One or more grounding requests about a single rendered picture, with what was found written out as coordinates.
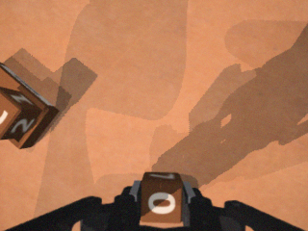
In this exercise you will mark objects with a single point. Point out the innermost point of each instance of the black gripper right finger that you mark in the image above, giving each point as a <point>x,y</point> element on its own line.
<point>233,217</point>

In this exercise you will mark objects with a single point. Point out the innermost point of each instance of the brown digit cube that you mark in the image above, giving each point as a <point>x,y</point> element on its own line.
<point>17,114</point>
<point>161,197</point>

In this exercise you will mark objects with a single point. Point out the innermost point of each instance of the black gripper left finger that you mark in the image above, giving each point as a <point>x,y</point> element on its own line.
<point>124,214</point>

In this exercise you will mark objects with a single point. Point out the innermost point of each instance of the brown rectangular tray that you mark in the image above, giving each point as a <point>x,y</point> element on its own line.
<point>10,80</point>

